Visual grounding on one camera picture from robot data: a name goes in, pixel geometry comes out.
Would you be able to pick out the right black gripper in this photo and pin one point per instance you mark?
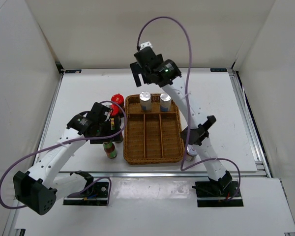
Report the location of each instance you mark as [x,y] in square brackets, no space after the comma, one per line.
[136,70]

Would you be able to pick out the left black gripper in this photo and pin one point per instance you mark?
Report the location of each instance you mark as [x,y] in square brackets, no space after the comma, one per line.
[107,122]

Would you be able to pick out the silver cap white shaker front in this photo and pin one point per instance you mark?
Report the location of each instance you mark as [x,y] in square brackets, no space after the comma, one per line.
[145,101]

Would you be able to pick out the silver cap white shaker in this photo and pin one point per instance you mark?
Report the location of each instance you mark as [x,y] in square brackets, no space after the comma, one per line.
[165,102]
[145,101]

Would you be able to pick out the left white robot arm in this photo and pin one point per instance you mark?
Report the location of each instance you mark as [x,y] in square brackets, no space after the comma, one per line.
[39,188]

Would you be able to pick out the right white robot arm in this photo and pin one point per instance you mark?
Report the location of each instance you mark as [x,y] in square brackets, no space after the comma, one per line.
[166,75]

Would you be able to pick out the yellow cap sauce bottle rear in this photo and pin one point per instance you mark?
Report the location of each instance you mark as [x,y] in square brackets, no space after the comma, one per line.
[115,127]

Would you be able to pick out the yellow cap sauce bottle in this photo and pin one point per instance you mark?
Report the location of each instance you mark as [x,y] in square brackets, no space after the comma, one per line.
[110,150]
[115,127]

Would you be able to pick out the yellow cap sauce bottle front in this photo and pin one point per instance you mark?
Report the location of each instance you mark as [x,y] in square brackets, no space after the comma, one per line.
[110,150]

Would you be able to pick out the red cap sauce jar front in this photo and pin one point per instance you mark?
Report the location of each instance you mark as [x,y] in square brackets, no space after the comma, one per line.
[114,112]

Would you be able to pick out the red cap sauce jar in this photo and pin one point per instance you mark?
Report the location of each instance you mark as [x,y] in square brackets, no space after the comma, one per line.
[114,112]
[119,99]

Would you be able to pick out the red cap sauce jar rear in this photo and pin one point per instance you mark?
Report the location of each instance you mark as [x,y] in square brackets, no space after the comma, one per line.
[119,99]

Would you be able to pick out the woven wicker divided tray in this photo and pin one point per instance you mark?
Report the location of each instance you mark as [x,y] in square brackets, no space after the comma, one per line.
[151,137]

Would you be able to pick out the pink spice jar white lid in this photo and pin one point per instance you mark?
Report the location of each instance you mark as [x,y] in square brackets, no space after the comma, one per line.
[191,153]

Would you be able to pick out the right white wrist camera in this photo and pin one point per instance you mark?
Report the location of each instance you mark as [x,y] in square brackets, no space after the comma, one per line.
[145,44]

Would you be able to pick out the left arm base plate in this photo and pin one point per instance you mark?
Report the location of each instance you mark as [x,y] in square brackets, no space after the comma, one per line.
[98,195]

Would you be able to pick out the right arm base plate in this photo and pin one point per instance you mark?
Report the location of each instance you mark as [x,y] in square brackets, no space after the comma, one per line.
[209,196]

